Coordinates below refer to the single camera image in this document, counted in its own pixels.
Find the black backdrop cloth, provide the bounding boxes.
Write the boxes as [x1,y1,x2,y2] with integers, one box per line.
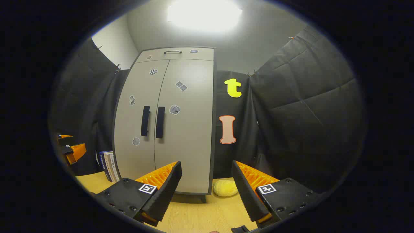
[49,29,367,194]

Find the dark blue book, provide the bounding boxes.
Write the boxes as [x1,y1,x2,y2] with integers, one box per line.
[99,151,112,182]

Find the white book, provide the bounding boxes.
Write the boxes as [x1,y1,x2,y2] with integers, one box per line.
[109,153,120,180]

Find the yellow round sponge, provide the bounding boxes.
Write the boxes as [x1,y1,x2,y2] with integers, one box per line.
[212,180,239,197]

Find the grey double-door shoe cabinet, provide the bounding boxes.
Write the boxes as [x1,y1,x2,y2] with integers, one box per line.
[112,46,218,204]

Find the cube-sticker grey cabinet door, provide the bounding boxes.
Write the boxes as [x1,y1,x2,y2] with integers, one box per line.
[154,59,214,194]

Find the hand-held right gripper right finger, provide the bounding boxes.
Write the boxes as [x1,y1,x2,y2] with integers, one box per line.
[231,160,324,225]

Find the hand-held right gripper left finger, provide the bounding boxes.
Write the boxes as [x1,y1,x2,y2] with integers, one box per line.
[95,161,182,227]

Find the large ceiling light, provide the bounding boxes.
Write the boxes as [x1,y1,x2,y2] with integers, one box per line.
[167,0,243,33]

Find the checkered-sticker grey cabinet door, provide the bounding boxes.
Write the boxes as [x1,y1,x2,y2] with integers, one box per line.
[113,60,170,182]

